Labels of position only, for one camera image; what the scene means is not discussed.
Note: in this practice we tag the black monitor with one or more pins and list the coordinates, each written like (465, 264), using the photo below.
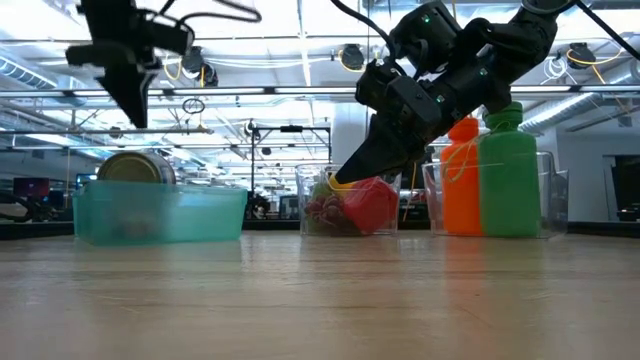
(627, 185)

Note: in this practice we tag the red bell pepper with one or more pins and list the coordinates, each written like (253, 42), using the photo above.
(371, 206)

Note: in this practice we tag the clear plastic bin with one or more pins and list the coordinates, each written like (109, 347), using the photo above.
(552, 200)
(305, 200)

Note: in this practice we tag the black round device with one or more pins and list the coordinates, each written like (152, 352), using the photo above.
(580, 54)
(352, 57)
(192, 60)

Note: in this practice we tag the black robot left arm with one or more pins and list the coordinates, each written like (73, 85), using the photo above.
(112, 20)

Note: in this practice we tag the teal plastic tray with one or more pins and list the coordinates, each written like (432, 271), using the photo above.
(160, 212)

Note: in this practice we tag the yellow toy vegetable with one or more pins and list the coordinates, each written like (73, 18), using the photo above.
(340, 187)

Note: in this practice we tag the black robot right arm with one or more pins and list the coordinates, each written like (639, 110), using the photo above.
(490, 50)

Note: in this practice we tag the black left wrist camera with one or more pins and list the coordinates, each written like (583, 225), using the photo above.
(172, 36)

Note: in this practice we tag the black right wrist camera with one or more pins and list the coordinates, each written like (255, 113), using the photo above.
(380, 82)

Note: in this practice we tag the red grapes bunch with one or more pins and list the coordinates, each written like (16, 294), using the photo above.
(325, 212)

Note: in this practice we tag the orange squeeze bottle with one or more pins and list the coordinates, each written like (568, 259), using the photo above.
(461, 185)

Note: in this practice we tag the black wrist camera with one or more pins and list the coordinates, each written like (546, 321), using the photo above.
(380, 82)
(172, 36)

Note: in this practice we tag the salmon can blue label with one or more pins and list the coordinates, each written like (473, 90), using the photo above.
(136, 169)

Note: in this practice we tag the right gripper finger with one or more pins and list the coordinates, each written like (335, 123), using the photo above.
(395, 160)
(375, 150)

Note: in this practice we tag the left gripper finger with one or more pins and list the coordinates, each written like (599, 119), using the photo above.
(141, 95)
(120, 92)

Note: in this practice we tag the green squeeze bottle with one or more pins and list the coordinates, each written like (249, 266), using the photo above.
(509, 185)

